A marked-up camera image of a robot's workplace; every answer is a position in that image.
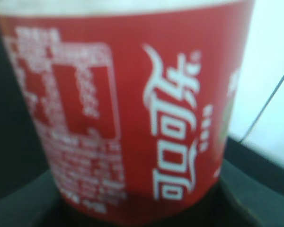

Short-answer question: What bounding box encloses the thin grey cable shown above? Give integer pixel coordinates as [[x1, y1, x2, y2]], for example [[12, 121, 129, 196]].
[[240, 59, 284, 144]]

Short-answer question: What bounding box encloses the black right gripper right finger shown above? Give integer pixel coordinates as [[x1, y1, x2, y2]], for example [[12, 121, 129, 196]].
[[209, 138, 284, 227]]

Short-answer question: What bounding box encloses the cola bottle red label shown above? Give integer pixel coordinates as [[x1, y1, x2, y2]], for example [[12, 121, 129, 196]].
[[0, 0, 255, 227]]

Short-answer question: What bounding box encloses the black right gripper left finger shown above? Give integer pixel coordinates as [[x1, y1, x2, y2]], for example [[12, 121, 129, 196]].
[[0, 171, 64, 227]]

